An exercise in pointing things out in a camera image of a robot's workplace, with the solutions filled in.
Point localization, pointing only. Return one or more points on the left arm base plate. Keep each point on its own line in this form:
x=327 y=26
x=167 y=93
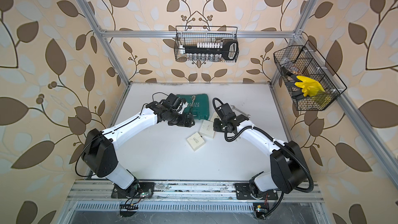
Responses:
x=135 y=191

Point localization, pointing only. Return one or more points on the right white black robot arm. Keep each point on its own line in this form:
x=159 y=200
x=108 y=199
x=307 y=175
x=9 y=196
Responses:
x=288 y=169

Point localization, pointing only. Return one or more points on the black wire basket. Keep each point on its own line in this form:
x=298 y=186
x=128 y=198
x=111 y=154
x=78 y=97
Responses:
x=302 y=61
x=191 y=35

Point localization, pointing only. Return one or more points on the green plastic tool case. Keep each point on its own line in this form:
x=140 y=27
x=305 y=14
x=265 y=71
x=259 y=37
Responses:
x=201 y=106

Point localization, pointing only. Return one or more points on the black socket holder tool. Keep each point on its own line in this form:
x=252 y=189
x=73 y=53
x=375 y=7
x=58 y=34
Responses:
x=226 y=50

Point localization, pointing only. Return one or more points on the silver wrench on case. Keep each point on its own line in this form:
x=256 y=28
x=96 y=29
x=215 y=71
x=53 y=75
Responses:
x=192 y=105

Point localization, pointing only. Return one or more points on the back black wire basket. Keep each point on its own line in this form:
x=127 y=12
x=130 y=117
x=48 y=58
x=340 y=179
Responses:
x=191 y=35

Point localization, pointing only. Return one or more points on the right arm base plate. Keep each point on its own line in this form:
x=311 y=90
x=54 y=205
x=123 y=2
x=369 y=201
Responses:
x=248 y=191

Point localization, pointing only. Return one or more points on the aluminium front rail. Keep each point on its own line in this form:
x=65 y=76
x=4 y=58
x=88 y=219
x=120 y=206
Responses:
x=162 y=190

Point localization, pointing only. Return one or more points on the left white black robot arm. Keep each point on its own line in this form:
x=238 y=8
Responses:
x=99 y=152

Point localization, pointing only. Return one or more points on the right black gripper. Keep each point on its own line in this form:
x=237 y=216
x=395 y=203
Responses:
x=216 y=125

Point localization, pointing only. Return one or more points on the yellow rubber glove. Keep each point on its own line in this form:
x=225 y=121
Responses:
x=310 y=87

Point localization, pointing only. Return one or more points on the silver open-end wrench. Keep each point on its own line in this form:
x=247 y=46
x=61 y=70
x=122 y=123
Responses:
x=242 y=112

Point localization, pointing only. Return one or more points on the right black wire basket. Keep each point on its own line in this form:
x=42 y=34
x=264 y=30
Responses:
x=302 y=61

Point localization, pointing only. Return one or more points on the cream jewelry box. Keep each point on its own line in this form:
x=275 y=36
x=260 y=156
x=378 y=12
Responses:
x=196 y=141
x=207 y=129
x=214 y=116

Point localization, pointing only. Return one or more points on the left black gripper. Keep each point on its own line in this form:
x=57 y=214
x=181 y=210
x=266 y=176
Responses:
x=183 y=122

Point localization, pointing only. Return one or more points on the black pliers in basket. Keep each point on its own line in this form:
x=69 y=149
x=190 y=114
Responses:
x=296 y=92

